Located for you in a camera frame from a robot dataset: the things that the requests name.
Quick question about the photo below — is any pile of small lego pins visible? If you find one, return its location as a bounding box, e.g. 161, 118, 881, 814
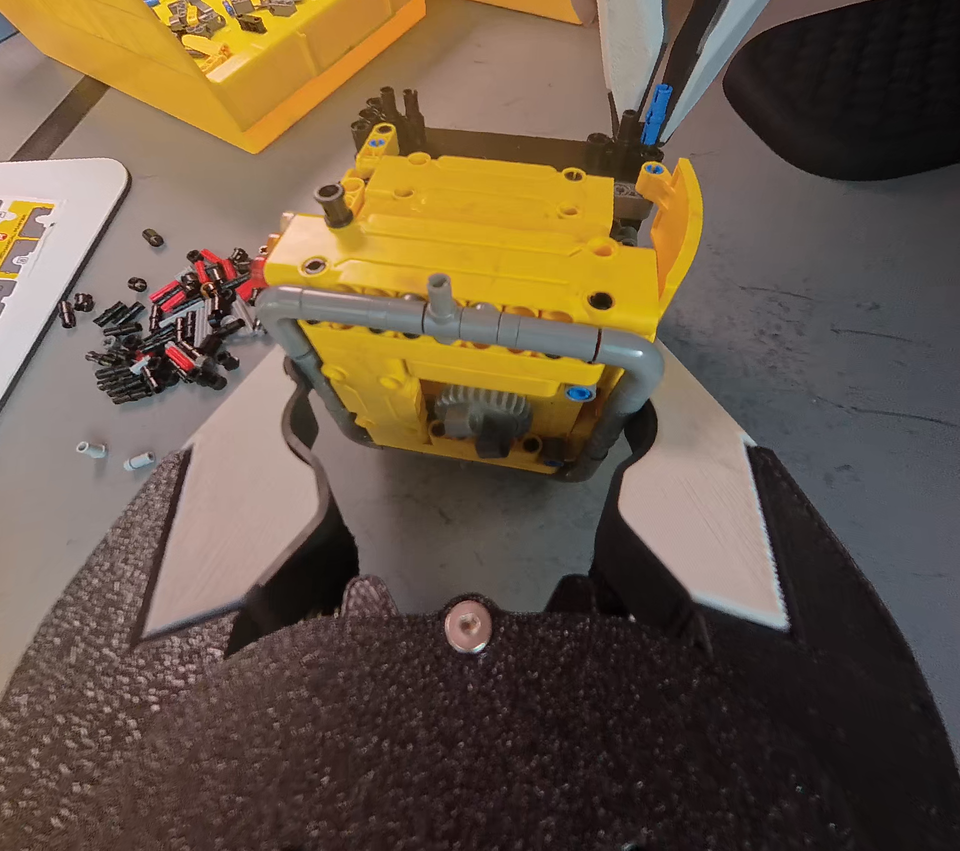
58, 247, 264, 406

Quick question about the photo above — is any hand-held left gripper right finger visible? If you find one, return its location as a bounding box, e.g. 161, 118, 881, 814
592, 350, 790, 633

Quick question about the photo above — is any yellow divided parts bin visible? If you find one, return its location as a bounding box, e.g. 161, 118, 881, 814
0, 0, 438, 155

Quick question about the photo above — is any lego sticker sheet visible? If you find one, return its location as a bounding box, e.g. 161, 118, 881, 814
0, 198, 65, 323

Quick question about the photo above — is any yellow lego vehicle model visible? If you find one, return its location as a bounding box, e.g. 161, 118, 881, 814
255, 87, 705, 485

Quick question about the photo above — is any white book stand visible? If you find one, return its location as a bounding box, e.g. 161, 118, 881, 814
0, 157, 132, 410

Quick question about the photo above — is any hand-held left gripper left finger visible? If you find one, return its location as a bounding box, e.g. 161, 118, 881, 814
138, 350, 357, 642

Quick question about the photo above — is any black lego connector assembly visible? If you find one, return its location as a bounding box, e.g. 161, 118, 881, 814
588, 84, 674, 164

